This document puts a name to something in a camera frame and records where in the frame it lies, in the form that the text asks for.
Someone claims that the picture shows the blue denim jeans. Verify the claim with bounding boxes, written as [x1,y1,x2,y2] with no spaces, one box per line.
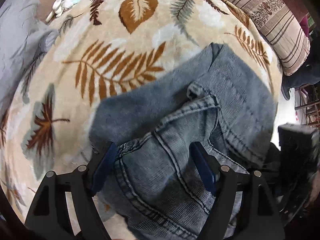
[89,43,277,239]

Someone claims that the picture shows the striped beige pillow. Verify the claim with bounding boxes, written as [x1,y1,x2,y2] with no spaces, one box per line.
[227,0,310,76]

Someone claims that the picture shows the beige leaf-print blanket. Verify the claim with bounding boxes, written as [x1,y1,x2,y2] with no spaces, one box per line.
[0,0,283,235]

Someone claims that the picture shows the white soft toy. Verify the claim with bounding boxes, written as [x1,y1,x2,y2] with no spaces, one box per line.
[45,0,81,23]

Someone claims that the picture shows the black camera box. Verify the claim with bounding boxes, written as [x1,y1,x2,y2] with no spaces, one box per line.
[278,123,319,161]

